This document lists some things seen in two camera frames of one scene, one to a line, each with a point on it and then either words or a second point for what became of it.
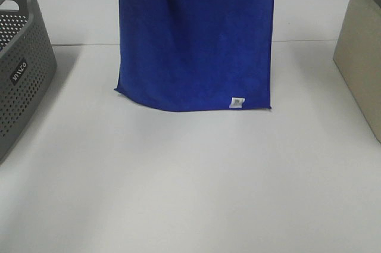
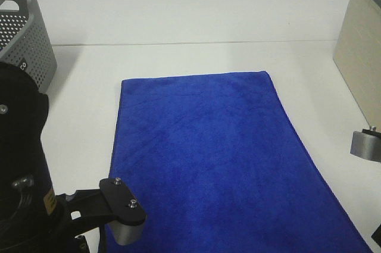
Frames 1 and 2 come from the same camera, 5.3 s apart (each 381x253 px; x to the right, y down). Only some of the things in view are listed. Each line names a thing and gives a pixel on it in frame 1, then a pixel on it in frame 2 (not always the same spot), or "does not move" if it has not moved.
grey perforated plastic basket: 28,61 does not move
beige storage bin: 357,53 does not move
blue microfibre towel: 196,39 → 219,167
